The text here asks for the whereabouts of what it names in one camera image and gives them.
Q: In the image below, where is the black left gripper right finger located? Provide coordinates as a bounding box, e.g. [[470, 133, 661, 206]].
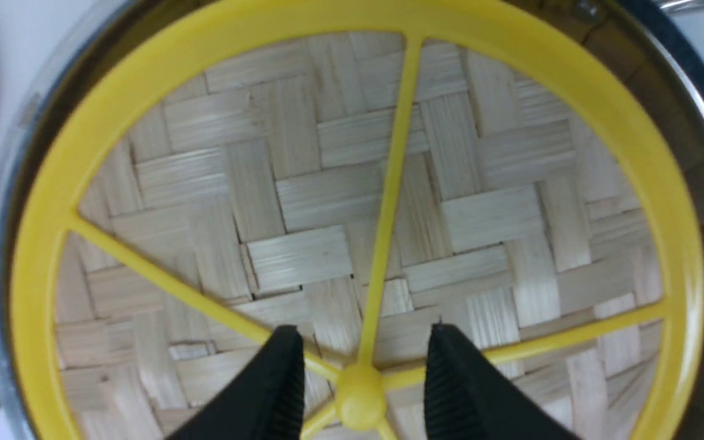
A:
[[423, 323, 578, 439]]

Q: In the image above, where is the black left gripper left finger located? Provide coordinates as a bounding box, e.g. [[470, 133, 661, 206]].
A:
[[168, 325, 306, 439]]

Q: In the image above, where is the yellow woven bamboo steamer lid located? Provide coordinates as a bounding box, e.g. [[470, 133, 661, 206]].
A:
[[11, 1, 704, 439]]

